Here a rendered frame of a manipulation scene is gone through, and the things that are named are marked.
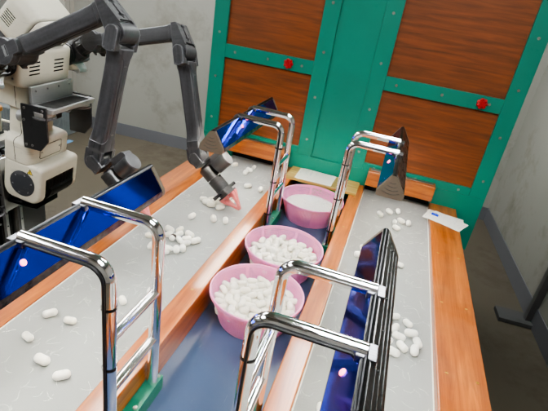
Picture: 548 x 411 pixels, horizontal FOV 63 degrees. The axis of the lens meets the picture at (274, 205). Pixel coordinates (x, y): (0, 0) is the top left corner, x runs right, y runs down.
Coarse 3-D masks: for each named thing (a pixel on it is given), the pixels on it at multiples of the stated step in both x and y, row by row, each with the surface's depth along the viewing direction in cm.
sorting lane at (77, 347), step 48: (192, 192) 181; (240, 192) 188; (144, 240) 144; (96, 288) 119; (144, 288) 122; (0, 336) 100; (48, 336) 102; (96, 336) 104; (0, 384) 89; (48, 384) 91; (96, 384) 92
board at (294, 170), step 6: (294, 168) 213; (300, 168) 215; (288, 174) 205; (294, 174) 207; (300, 180) 202; (306, 180) 202; (336, 180) 207; (348, 180) 210; (318, 186) 200; (324, 186) 200; (330, 186) 200; (336, 186) 201; (348, 186) 203; (354, 186) 204; (348, 192) 197; (354, 192) 197
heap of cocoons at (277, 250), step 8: (264, 240) 156; (272, 240) 158; (280, 240) 157; (256, 248) 150; (264, 248) 150; (272, 248) 151; (280, 248) 155; (288, 248) 153; (296, 248) 154; (304, 248) 157; (264, 256) 147; (272, 256) 147; (280, 256) 148; (288, 256) 148; (296, 256) 150; (304, 256) 150; (312, 256) 150; (280, 264) 143; (264, 272) 141
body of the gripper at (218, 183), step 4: (216, 176) 166; (220, 176) 167; (212, 180) 166; (216, 180) 166; (220, 180) 166; (224, 180) 167; (212, 184) 166; (216, 184) 166; (220, 184) 166; (224, 184) 167; (228, 184) 168; (232, 184) 171; (216, 188) 166; (220, 188) 166; (224, 188) 164; (216, 192) 168; (220, 192) 164; (224, 192) 163; (216, 196) 165
